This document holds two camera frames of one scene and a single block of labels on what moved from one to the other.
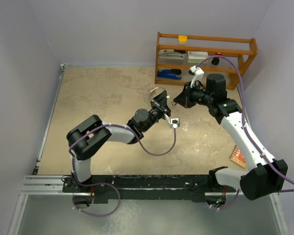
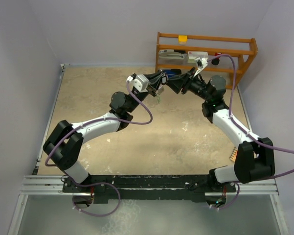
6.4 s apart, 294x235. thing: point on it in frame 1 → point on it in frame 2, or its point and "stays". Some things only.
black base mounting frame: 146,187 stays
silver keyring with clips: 168,96 → 162,73
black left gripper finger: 161,100 → 154,79
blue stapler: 172,73 stays
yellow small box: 182,39 stays
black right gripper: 183,98 → 177,82
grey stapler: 169,54 stays
